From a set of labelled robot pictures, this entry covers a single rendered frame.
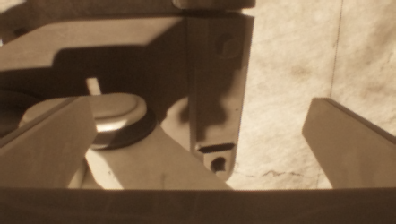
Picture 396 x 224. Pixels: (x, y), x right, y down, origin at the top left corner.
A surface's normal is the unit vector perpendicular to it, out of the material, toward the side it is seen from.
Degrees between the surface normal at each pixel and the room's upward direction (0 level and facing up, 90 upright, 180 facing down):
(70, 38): 0
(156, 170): 90
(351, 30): 0
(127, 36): 0
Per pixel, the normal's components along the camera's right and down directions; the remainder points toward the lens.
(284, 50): 0.20, 0.51
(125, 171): 0.00, -0.85
